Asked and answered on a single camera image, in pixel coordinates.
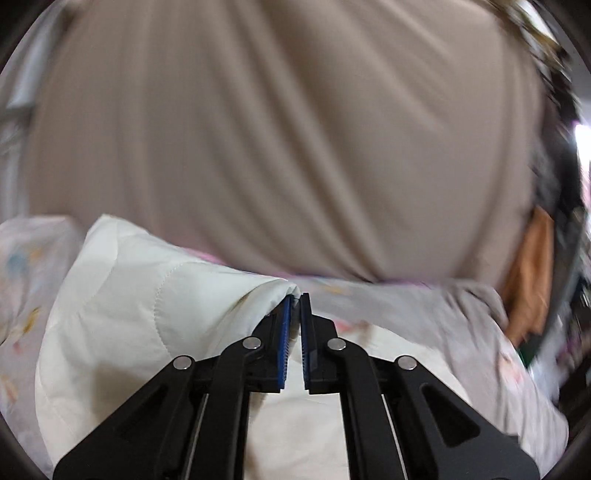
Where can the white satin curtain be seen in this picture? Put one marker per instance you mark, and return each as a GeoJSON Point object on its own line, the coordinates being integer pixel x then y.
{"type": "Point", "coordinates": [18, 138]}

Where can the grey floral blanket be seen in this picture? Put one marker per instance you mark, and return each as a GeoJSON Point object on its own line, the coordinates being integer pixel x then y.
{"type": "Point", "coordinates": [461, 314]}

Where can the orange cloth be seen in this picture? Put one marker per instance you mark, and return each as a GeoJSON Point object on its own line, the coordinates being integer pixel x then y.
{"type": "Point", "coordinates": [531, 277]}

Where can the beige draped cloth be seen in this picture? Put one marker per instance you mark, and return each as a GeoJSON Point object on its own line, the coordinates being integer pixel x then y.
{"type": "Point", "coordinates": [277, 138]}

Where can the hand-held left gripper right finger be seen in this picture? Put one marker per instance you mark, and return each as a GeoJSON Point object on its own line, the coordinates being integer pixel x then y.
{"type": "Point", "coordinates": [304, 341]}

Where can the white quilted garment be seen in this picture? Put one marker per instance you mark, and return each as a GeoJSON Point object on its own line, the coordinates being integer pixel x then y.
{"type": "Point", "coordinates": [138, 300]}

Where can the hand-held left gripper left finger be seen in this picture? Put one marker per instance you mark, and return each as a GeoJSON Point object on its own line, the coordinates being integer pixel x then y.
{"type": "Point", "coordinates": [285, 341]}

